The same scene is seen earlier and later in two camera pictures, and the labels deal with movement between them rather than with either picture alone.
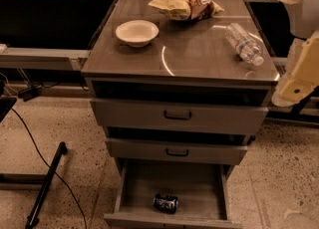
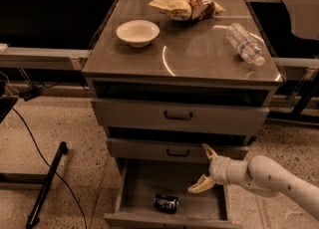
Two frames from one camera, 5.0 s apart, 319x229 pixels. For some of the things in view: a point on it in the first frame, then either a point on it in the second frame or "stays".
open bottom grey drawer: [202, 186] stays
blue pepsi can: [165, 202] stays
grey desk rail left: [41, 58] stays
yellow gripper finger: [302, 73] -> [217, 170]
